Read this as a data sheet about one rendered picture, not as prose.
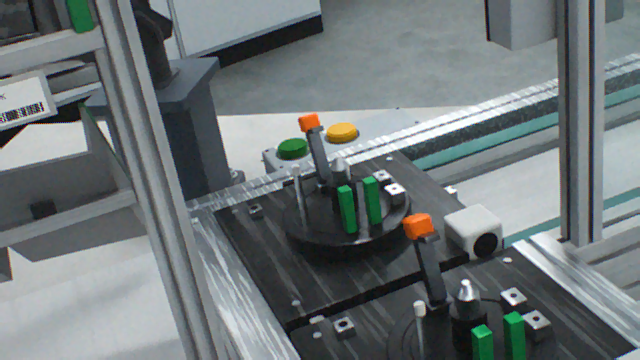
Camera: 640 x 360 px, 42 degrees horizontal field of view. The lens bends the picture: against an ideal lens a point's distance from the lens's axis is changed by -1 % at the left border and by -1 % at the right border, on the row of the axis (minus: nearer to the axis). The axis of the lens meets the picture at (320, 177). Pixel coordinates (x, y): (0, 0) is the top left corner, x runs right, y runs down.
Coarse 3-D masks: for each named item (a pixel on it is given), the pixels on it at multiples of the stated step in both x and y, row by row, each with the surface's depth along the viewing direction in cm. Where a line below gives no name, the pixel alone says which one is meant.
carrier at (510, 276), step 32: (512, 256) 80; (416, 288) 78; (448, 288) 78; (480, 288) 77; (512, 288) 71; (544, 288) 75; (352, 320) 76; (384, 320) 75; (416, 320) 60; (448, 320) 71; (480, 320) 65; (512, 320) 62; (544, 320) 66; (576, 320) 71; (320, 352) 73; (352, 352) 72; (384, 352) 71; (416, 352) 68; (448, 352) 67; (480, 352) 61; (512, 352) 63; (544, 352) 65; (576, 352) 68; (608, 352) 67
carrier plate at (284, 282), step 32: (384, 160) 101; (288, 192) 98; (416, 192) 93; (448, 192) 92; (224, 224) 94; (256, 224) 93; (256, 256) 87; (288, 256) 86; (384, 256) 84; (416, 256) 83; (448, 256) 82; (288, 288) 81; (320, 288) 81; (352, 288) 80; (384, 288) 80; (288, 320) 77
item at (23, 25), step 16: (0, 0) 52; (16, 0) 52; (32, 0) 52; (48, 0) 58; (0, 16) 52; (16, 16) 52; (32, 16) 52; (48, 16) 57; (64, 16) 64; (0, 32) 52; (16, 32) 52; (32, 32) 52; (48, 32) 55; (48, 64) 65; (64, 64) 67; (80, 64) 70
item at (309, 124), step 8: (304, 120) 91; (312, 120) 91; (304, 128) 91; (312, 128) 90; (320, 128) 90; (312, 136) 92; (312, 144) 92; (320, 144) 92; (312, 152) 92; (320, 152) 92; (320, 160) 92; (320, 168) 92; (328, 168) 92; (320, 176) 92; (328, 176) 92
